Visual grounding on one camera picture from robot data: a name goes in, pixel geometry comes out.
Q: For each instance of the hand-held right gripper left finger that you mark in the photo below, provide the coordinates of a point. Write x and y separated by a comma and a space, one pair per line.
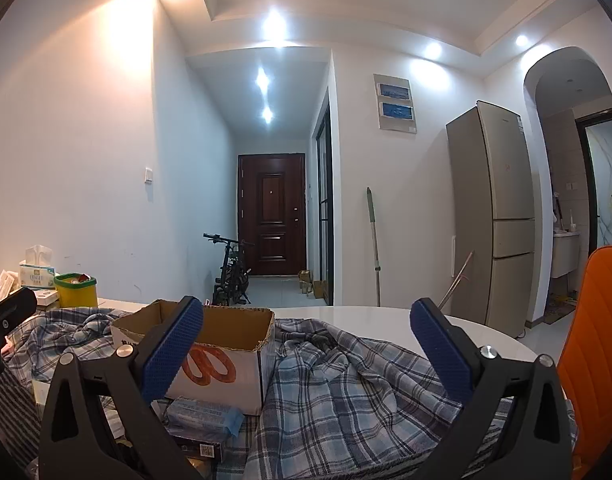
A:
170, 355

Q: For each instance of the black bicycle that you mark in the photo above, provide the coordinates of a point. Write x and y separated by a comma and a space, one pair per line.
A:
230, 280

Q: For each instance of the tissue box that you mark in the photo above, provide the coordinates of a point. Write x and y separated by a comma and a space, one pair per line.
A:
35, 275

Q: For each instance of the recessed ceiling light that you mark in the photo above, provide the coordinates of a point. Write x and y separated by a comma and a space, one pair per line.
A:
267, 114
432, 50
521, 40
273, 25

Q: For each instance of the white vanity cabinet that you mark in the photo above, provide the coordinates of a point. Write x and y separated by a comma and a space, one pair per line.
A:
565, 255

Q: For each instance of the wooden broom stick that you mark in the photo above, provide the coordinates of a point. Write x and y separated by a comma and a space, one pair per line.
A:
456, 282

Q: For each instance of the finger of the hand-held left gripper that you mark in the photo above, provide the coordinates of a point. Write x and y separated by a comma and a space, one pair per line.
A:
13, 305

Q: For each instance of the beige refrigerator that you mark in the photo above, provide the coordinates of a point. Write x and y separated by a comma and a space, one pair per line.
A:
486, 210

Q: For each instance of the flat white box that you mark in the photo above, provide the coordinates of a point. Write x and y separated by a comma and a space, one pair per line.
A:
45, 297

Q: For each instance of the white wall switch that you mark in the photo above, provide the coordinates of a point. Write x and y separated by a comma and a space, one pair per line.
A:
149, 174

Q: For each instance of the wall electrical panel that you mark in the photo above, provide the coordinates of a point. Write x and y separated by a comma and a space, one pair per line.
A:
395, 105

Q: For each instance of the dark brown entrance door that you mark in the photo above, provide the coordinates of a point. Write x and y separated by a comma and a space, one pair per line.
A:
271, 210

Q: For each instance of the long white medicine box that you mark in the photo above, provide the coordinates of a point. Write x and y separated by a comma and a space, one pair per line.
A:
8, 285

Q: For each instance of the grey striped cloth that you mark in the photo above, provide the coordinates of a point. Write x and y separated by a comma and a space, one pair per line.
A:
15, 410

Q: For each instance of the yellow container with green rim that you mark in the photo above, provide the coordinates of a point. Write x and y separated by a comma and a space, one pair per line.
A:
75, 296

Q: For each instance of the blue tissue packet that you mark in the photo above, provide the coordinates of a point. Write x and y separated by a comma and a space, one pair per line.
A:
205, 415

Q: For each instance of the white wall trunking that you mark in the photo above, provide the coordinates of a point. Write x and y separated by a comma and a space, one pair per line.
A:
453, 257

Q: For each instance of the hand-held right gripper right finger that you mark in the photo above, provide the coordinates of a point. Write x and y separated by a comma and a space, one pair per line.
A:
441, 355

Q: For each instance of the black framed sliding glass door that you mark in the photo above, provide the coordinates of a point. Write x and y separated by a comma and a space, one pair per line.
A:
325, 185

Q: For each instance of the blue plaid cloth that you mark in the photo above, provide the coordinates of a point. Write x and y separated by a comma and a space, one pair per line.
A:
336, 400

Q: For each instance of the small cardboard floor box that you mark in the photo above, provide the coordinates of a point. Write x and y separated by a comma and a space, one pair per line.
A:
304, 281
320, 290

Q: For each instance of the orange chair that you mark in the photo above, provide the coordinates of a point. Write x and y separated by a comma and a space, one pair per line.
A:
596, 340

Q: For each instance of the black box with label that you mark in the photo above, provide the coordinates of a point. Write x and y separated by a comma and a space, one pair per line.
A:
200, 449

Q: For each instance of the patterned floor mat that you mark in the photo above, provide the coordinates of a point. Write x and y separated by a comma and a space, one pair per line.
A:
560, 311

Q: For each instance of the patterned frosted glass door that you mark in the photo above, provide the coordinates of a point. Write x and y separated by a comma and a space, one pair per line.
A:
606, 185

